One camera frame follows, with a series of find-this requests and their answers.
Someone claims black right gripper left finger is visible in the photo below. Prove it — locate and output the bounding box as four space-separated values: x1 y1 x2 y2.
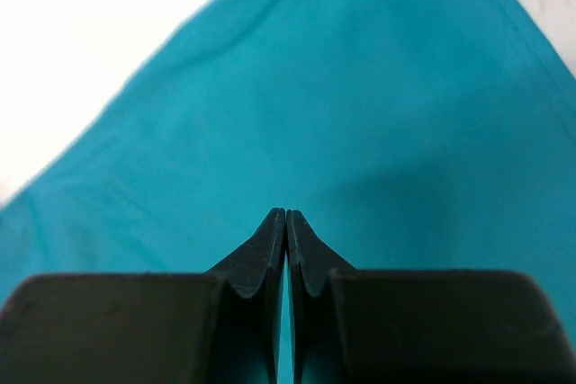
1 208 286 383

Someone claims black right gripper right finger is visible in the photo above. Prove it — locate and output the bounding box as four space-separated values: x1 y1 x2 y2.
286 210 575 383

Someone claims teal t shirt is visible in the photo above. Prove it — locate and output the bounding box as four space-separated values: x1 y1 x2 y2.
0 0 576 384

